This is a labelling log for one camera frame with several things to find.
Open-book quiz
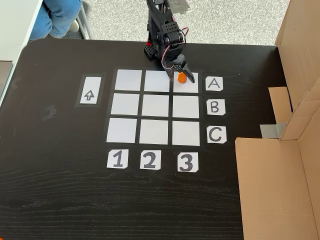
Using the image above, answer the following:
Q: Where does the white grid with black tape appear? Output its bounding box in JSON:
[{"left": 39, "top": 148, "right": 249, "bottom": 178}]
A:
[{"left": 103, "top": 67, "right": 207, "bottom": 149}]

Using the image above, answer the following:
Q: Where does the paper label letter A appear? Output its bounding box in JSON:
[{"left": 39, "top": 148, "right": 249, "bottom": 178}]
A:
[{"left": 205, "top": 76, "right": 224, "bottom": 92}]

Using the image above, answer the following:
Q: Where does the grey floor plate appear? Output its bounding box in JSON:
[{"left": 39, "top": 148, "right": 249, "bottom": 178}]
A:
[{"left": 171, "top": 0, "right": 192, "bottom": 13}]

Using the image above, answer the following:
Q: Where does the paper label letter B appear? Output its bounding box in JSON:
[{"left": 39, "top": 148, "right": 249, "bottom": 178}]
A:
[{"left": 206, "top": 98, "right": 227, "bottom": 117}]

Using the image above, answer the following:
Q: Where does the paper label letter C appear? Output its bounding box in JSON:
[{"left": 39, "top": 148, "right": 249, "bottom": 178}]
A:
[{"left": 206, "top": 125, "right": 228, "bottom": 144}]

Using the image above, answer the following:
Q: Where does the paper sheet with arrow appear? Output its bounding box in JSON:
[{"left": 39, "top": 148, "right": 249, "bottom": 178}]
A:
[{"left": 74, "top": 72, "right": 107, "bottom": 109}]

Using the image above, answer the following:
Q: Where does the paper label number 2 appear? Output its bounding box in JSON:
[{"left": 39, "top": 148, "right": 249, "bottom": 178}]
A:
[{"left": 139, "top": 149, "right": 162, "bottom": 171}]

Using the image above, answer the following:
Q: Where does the paper label number 3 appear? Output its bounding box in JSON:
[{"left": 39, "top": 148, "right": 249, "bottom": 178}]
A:
[{"left": 177, "top": 152, "right": 200, "bottom": 173}]

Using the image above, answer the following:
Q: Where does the metal chair leg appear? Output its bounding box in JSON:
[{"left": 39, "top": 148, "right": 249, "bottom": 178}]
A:
[{"left": 74, "top": 11, "right": 92, "bottom": 41}]

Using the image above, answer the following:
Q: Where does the paper label number 1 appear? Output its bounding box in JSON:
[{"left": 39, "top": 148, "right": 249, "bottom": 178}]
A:
[{"left": 106, "top": 149, "right": 129, "bottom": 170}]

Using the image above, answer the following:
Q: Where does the person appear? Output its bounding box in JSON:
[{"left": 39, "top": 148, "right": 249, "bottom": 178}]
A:
[{"left": 27, "top": 0, "right": 84, "bottom": 42}]

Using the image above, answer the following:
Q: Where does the brown cardboard screen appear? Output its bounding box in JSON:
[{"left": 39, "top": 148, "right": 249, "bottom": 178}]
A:
[{"left": 234, "top": 0, "right": 320, "bottom": 240}]

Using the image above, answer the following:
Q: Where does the white side table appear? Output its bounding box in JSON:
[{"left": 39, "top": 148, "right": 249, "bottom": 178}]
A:
[{"left": 0, "top": 0, "right": 45, "bottom": 107}]

